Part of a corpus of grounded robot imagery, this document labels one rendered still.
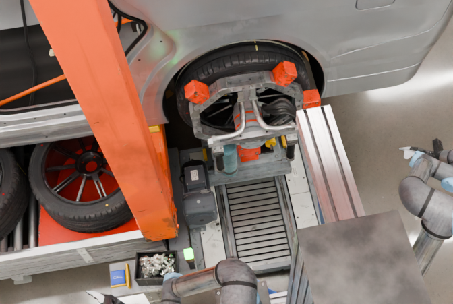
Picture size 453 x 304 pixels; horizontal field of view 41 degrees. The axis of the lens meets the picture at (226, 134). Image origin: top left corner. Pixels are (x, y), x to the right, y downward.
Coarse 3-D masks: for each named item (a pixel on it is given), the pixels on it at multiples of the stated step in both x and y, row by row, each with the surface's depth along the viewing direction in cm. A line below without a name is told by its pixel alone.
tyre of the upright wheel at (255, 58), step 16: (224, 48) 275; (240, 48) 274; (256, 48) 274; (272, 48) 278; (288, 48) 284; (192, 64) 282; (208, 64) 275; (224, 64) 271; (240, 64) 271; (256, 64) 273; (272, 64) 275; (304, 64) 296; (208, 80) 278; (304, 80) 290; (176, 96) 297
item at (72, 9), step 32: (32, 0) 149; (64, 0) 151; (96, 0) 154; (64, 32) 161; (96, 32) 163; (64, 64) 172; (96, 64) 174; (96, 96) 188; (128, 96) 191; (96, 128) 203; (128, 128) 206; (128, 160) 226; (128, 192) 249; (160, 192) 253; (160, 224) 283
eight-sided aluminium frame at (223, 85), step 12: (264, 72) 274; (216, 84) 274; (228, 84) 272; (240, 84) 271; (252, 84) 271; (264, 84) 272; (276, 84) 274; (300, 84) 288; (216, 96) 275; (300, 96) 286; (192, 108) 283; (204, 108) 282; (300, 108) 295; (192, 120) 289; (276, 120) 312; (288, 120) 306; (204, 132) 304; (216, 132) 311
